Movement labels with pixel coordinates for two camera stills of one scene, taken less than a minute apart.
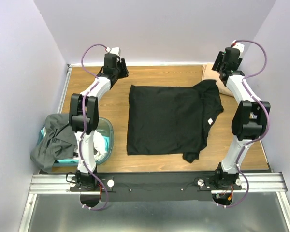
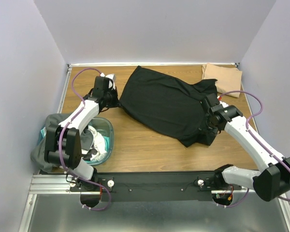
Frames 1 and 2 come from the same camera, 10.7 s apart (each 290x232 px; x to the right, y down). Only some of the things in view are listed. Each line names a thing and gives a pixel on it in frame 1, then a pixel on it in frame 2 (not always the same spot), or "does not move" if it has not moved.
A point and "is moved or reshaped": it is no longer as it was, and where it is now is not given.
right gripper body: x=238 y=61 → x=209 y=124
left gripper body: x=116 y=71 → x=112 y=100
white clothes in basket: x=99 y=144 does not move
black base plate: x=153 y=186 does not move
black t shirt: x=171 y=121 is moved or reshaped
